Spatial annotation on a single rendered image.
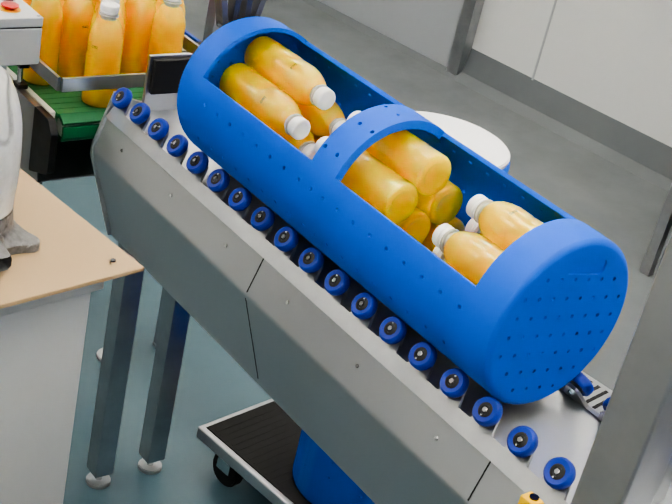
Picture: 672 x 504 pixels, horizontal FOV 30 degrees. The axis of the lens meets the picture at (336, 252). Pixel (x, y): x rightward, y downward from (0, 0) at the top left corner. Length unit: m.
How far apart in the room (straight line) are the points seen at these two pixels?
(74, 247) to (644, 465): 0.97
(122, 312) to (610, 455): 1.60
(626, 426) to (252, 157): 1.02
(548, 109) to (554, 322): 4.08
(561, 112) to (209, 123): 3.73
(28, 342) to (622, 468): 0.95
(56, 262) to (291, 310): 0.45
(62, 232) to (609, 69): 4.02
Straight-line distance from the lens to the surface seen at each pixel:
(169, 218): 2.42
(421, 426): 1.93
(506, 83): 6.02
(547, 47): 5.89
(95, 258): 1.92
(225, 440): 3.02
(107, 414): 2.92
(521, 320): 1.78
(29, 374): 1.96
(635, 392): 1.31
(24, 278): 1.85
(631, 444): 1.33
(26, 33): 2.58
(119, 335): 2.80
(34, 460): 2.08
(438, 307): 1.83
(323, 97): 2.22
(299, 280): 2.13
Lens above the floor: 1.96
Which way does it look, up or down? 28 degrees down
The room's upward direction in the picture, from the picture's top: 13 degrees clockwise
